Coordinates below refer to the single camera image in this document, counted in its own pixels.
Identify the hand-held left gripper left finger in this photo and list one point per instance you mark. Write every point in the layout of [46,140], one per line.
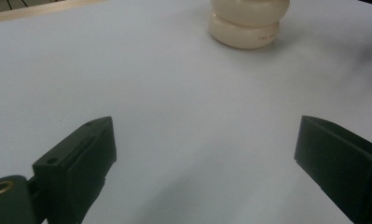
[78,168]

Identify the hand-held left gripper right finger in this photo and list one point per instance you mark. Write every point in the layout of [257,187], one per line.
[342,165]

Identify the cream ceramic pen holder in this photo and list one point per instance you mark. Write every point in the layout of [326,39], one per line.
[245,25]

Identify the white table sheet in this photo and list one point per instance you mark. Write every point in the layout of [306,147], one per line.
[174,93]

